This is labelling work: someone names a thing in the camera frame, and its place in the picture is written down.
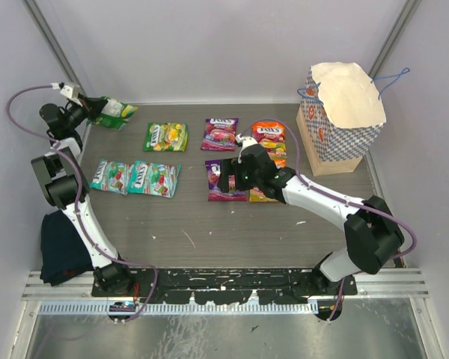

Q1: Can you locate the aluminium rail frame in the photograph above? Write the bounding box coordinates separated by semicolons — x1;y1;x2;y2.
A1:
20;271;431;300

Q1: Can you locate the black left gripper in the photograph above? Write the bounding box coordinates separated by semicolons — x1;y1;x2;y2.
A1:
64;94;106;131

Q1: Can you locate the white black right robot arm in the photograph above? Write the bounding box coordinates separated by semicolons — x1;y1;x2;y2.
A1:
218;141;404;295

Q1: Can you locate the green snack packet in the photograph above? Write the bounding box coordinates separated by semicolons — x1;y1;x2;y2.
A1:
142;123;189;152
87;96;138;131

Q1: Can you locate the perforated cable duct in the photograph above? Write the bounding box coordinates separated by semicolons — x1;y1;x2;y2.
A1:
38;301;318;316

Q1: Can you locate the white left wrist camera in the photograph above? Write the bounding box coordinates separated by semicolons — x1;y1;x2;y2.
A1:
51;82;80;104

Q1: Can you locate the orange snack packet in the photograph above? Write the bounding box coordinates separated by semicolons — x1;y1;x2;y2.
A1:
251;120;287;168

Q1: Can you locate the orange Fox's candy packet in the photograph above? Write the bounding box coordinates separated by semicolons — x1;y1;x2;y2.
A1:
249;188;278;203

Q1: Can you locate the dark blue folded cloth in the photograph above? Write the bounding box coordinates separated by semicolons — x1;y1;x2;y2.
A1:
40;210;93;286

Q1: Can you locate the purple snack packet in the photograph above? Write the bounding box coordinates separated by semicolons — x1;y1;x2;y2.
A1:
201;117;239;152
205;159;247;202

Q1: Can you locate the checkered paper bag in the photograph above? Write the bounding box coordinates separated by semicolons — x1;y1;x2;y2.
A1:
296;62;386;177

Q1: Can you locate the teal mint candy packet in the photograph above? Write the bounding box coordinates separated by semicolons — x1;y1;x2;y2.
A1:
127;161;181;198
89;159;131;195

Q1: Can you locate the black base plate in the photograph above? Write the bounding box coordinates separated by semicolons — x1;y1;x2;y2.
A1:
91;268;340;305

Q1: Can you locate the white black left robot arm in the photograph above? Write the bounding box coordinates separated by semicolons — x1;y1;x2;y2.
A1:
31;94;135;296

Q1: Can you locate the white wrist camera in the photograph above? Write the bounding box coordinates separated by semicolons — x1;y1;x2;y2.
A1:
51;82;80;104
235;134;257;164

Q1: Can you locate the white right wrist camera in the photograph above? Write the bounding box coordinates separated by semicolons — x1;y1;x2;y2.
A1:
235;134;257;164

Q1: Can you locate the blue bag handle cord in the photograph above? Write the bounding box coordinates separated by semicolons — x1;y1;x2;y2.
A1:
370;67;412;101
297;82;325;105

